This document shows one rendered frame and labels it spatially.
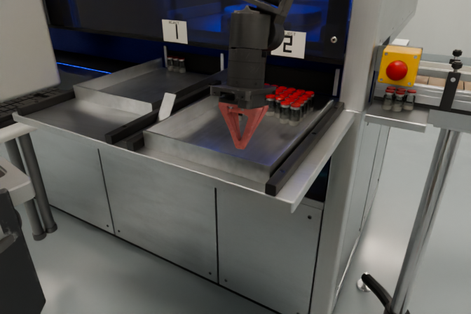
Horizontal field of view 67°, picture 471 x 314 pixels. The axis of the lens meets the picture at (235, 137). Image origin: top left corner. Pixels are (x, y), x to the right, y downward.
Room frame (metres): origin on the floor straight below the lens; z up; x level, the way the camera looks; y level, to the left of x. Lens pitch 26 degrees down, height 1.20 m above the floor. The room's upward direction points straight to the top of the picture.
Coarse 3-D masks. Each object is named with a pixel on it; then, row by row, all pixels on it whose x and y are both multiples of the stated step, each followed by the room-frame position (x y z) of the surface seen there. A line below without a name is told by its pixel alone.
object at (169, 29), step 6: (168, 24) 1.03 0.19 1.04; (174, 24) 1.02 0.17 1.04; (180, 24) 1.01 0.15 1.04; (168, 30) 1.03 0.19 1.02; (174, 30) 1.02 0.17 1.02; (180, 30) 1.01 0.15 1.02; (186, 30) 1.00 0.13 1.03; (168, 36) 1.04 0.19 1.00; (174, 36) 1.03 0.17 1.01; (180, 36) 1.01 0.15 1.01; (186, 36) 1.00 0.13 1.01; (180, 42) 1.01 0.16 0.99; (186, 42) 1.00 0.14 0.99
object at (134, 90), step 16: (144, 64) 1.08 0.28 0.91; (160, 64) 1.15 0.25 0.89; (96, 80) 0.92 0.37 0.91; (112, 80) 0.97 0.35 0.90; (128, 80) 1.01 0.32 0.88; (144, 80) 1.01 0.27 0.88; (160, 80) 1.01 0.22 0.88; (176, 80) 1.01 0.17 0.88; (192, 80) 1.01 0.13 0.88; (208, 80) 0.93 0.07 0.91; (224, 80) 1.01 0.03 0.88; (80, 96) 0.85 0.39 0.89; (96, 96) 0.82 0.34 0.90; (112, 96) 0.79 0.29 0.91; (128, 96) 0.87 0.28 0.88; (144, 96) 0.87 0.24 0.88; (160, 96) 0.87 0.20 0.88; (176, 96) 0.81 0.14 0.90; (144, 112) 0.75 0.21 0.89
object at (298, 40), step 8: (288, 32) 0.86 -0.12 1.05; (296, 32) 0.85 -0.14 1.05; (304, 32) 0.84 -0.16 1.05; (288, 40) 0.86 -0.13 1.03; (296, 40) 0.85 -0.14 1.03; (304, 40) 0.84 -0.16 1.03; (280, 48) 0.87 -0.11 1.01; (288, 48) 0.86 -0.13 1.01; (296, 48) 0.84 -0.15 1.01; (304, 48) 0.84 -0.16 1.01; (288, 56) 0.85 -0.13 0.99; (296, 56) 0.84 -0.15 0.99
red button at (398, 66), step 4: (396, 60) 0.72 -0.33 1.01; (400, 60) 0.72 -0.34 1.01; (388, 64) 0.73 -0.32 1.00; (392, 64) 0.71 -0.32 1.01; (396, 64) 0.71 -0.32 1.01; (400, 64) 0.70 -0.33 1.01; (404, 64) 0.70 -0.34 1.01; (388, 68) 0.71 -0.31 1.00; (392, 68) 0.71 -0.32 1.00; (396, 68) 0.70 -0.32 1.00; (400, 68) 0.70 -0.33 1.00; (404, 68) 0.70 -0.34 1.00; (388, 72) 0.71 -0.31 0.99; (392, 72) 0.71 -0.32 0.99; (396, 72) 0.70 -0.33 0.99; (400, 72) 0.70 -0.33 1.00; (404, 72) 0.70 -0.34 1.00; (388, 76) 0.71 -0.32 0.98; (392, 76) 0.71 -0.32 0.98; (396, 76) 0.70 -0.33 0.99; (400, 76) 0.70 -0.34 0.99; (404, 76) 0.70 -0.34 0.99; (392, 80) 0.71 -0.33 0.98; (396, 80) 0.71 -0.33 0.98
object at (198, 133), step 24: (216, 96) 0.81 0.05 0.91; (168, 120) 0.65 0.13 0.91; (192, 120) 0.72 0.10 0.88; (216, 120) 0.72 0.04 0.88; (264, 120) 0.72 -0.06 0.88; (312, 120) 0.64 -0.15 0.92; (144, 144) 0.60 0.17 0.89; (168, 144) 0.57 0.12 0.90; (192, 144) 0.54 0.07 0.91; (216, 144) 0.60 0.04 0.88; (264, 144) 0.60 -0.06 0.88; (288, 144) 0.54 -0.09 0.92; (216, 168) 0.52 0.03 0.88; (240, 168) 0.49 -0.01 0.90; (264, 168) 0.47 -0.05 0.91
